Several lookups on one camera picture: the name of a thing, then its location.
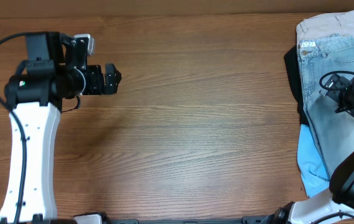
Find sky blue garment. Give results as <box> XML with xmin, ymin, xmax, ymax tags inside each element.
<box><xmin>297</xmin><ymin>28</ymin><xmax>354</xmax><ymax>198</ymax></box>

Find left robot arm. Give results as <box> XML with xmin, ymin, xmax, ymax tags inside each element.
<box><xmin>0</xmin><ymin>32</ymin><xmax>121</xmax><ymax>223</ymax></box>

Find beige shorts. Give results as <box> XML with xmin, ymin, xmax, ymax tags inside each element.
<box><xmin>296</xmin><ymin>9</ymin><xmax>354</xmax><ymax>58</ymax></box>

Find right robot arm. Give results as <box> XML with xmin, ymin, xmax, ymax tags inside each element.
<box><xmin>254</xmin><ymin>71</ymin><xmax>354</xmax><ymax>224</ymax></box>

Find light blue denim shorts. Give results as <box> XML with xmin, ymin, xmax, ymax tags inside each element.
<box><xmin>297</xmin><ymin>34</ymin><xmax>354</xmax><ymax>175</ymax></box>

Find black garment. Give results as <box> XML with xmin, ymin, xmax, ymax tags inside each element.
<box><xmin>284</xmin><ymin>46</ymin><xmax>309</xmax><ymax>126</ymax></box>

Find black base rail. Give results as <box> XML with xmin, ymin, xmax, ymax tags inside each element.
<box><xmin>73</xmin><ymin>213</ymin><xmax>271</xmax><ymax>224</ymax></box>

